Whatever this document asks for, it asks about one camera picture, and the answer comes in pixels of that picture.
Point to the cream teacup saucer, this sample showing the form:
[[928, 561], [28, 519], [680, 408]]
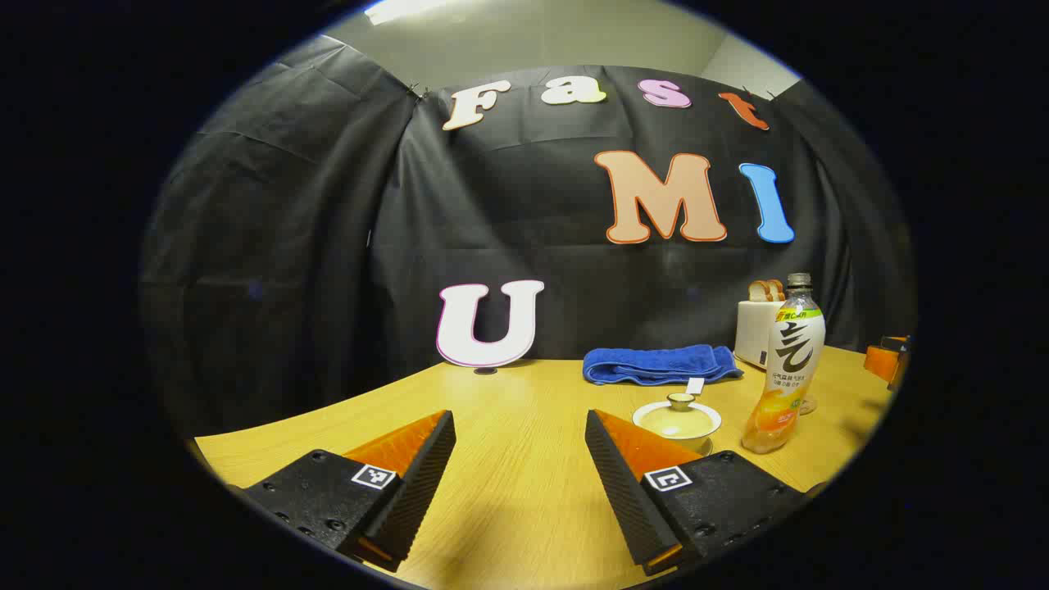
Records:
[[706, 450]]

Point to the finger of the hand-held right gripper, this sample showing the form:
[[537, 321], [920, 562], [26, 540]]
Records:
[[881, 360]]

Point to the plastic water bottle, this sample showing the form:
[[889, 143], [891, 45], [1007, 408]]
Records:
[[791, 352]]

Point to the toast bread slice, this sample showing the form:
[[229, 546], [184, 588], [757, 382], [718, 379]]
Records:
[[758, 292], [777, 289]]

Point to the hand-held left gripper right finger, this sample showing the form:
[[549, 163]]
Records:
[[627, 492]]

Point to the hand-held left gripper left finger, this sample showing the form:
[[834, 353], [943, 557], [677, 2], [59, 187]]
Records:
[[414, 483]]

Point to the white toaster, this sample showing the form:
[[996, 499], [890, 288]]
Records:
[[752, 332]]

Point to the white teacup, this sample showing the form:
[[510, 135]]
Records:
[[698, 445]]

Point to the cream teacup lid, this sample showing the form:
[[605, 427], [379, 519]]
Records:
[[676, 420]]

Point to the black backdrop cloth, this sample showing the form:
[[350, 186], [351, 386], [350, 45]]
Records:
[[328, 246]]

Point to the blue folded towel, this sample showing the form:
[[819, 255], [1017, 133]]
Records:
[[647, 365]]

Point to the clear round coaster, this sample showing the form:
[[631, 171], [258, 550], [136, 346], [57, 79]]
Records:
[[810, 404]]

